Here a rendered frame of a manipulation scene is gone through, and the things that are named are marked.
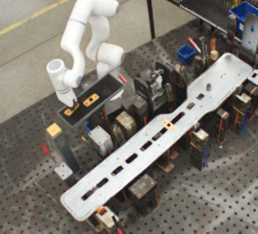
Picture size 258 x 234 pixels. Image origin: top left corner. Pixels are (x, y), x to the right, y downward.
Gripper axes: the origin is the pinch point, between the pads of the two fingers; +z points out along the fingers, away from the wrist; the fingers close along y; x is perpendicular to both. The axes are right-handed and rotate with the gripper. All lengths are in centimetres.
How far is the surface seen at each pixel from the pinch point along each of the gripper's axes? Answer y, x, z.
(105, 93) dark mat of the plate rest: 5.6, 19.2, 6.5
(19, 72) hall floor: -167, 46, 123
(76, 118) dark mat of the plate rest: 3.2, -1.5, 6.4
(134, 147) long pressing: 31.7, 8.1, 22.4
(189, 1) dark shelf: -6, 123, 20
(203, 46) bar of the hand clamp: 31, 77, 7
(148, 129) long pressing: 31.1, 21.2, 22.5
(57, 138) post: 0.9, -15.7, 10.2
